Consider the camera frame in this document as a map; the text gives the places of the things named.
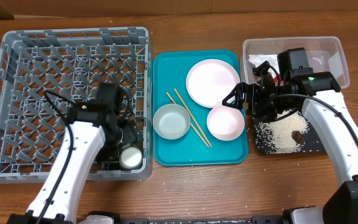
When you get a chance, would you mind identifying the teal serving tray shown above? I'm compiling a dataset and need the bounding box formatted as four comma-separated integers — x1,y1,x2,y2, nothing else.
152,50,248,166

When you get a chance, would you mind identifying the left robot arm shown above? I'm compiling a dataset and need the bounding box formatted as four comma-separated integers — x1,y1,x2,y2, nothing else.
8,103,143,223

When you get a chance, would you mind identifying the white napkin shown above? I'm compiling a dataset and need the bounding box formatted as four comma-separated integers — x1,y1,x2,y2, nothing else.
249,54,279,71

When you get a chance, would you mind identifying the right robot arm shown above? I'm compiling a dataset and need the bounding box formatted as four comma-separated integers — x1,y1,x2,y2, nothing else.
222,62,358,223

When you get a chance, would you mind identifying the black tray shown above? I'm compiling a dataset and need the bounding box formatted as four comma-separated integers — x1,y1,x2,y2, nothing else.
252,108,328,156

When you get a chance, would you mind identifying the brown food scrap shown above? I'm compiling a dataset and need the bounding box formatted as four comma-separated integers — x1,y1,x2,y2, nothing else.
291,131,305,144

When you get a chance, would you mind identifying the wooden chopstick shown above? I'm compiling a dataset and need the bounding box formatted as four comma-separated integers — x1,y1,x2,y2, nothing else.
157,92,209,148
174,88,212,147

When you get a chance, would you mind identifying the white rice pile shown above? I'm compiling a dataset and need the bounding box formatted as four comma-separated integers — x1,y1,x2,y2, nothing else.
253,111,310,155

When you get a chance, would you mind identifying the pink bowl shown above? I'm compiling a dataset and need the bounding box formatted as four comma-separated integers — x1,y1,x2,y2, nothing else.
206,105,246,141

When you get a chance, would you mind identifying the small white cup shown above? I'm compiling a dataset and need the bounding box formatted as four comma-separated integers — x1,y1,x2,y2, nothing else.
119,147,143,170

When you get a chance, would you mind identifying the large white plate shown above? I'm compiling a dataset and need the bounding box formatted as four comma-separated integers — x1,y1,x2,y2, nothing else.
186,59,240,108

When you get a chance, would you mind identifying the clear plastic bin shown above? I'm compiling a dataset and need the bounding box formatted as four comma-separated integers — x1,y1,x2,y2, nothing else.
242,37,350,106

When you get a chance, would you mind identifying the grey plastic dish rack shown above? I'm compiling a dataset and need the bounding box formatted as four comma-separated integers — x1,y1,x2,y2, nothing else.
0,27,153,183

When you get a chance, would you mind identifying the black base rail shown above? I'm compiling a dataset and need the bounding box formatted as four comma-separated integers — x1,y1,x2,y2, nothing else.
76,211,291,224

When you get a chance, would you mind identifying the grey bowl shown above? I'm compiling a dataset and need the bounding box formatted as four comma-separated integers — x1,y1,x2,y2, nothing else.
153,104,190,140

